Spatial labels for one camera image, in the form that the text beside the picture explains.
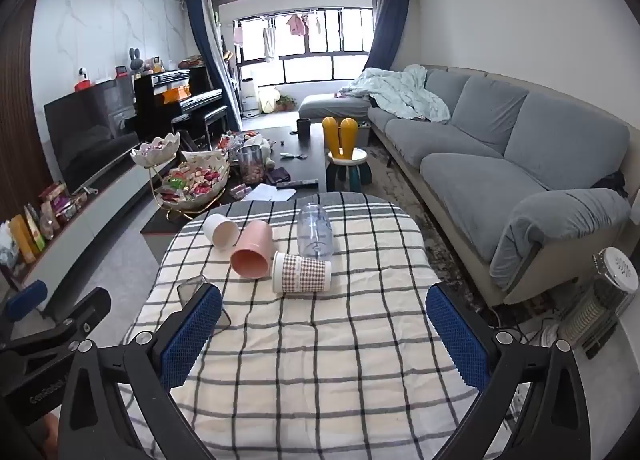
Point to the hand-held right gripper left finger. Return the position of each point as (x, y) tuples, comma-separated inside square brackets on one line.
[(192, 335)]

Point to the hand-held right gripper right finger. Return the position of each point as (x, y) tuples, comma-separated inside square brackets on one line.
[(457, 340)]

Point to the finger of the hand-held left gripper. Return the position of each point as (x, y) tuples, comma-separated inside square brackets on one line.
[(75, 316), (25, 299)]

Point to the pink cup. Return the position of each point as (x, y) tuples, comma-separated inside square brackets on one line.
[(252, 250)]

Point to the white cup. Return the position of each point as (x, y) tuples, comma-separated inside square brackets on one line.
[(222, 232)]

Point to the checked pattern paper cup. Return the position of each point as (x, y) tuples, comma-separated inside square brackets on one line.
[(305, 272)]

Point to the clear plastic cup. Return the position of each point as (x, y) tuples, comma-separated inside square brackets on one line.
[(315, 230)]

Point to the black smartphone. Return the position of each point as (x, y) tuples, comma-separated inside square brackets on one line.
[(190, 287)]

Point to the yellow bottle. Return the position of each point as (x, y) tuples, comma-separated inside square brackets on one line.
[(22, 237)]

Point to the row of snack packets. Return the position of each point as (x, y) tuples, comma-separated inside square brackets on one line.
[(60, 207)]

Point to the grey television cabinet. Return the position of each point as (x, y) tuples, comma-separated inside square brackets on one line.
[(100, 220)]

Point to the black white plaid tablecloth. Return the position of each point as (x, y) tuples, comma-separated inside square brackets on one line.
[(310, 350)]

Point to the tiered white bowl stand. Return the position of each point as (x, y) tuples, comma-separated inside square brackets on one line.
[(200, 197)]

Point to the electric heater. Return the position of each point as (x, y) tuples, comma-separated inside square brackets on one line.
[(600, 305)]

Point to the pile of wrapped candies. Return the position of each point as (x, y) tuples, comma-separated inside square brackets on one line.
[(195, 178)]

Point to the white paper sheet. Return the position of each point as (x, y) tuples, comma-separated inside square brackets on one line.
[(270, 193)]

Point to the grey sofa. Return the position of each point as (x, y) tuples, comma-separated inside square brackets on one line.
[(475, 174)]

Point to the black television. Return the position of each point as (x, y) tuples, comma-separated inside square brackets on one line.
[(90, 134)]

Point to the clear jar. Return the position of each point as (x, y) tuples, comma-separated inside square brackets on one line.
[(250, 164)]

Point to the purple notebook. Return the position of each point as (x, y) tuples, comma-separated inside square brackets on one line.
[(277, 174)]

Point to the black remote control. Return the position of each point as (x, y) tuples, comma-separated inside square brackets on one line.
[(297, 184)]

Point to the white plush toy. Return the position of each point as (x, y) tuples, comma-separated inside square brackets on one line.
[(260, 147)]

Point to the dark coffee table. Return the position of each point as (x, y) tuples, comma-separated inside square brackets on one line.
[(305, 154)]

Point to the black piano bench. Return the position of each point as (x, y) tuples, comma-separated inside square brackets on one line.
[(200, 117)]

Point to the grey storage box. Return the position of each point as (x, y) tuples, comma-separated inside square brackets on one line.
[(365, 133)]

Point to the yellow rabbit ear stool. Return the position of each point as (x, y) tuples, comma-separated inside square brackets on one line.
[(345, 139)]

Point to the black mug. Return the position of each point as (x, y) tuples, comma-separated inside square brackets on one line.
[(303, 125)]

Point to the orange box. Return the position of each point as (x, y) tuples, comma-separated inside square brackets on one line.
[(176, 94)]

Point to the white bin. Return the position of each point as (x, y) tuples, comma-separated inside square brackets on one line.
[(250, 97)]

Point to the potted plant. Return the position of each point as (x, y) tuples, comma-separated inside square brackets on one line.
[(286, 103)]

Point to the black upright piano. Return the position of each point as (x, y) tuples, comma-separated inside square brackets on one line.
[(167, 82)]

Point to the light green blanket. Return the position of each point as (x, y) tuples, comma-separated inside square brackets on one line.
[(400, 89)]

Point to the grey plush rabbit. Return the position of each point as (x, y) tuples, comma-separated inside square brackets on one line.
[(135, 62)]

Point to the blue curtain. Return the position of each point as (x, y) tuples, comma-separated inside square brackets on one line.
[(390, 19), (205, 49)]

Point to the white hanging garment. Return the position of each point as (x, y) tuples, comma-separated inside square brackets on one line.
[(269, 44)]

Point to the pink hanging garment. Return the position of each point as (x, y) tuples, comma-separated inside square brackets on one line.
[(296, 25)]

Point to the white camera on red base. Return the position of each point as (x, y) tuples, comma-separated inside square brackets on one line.
[(84, 79)]

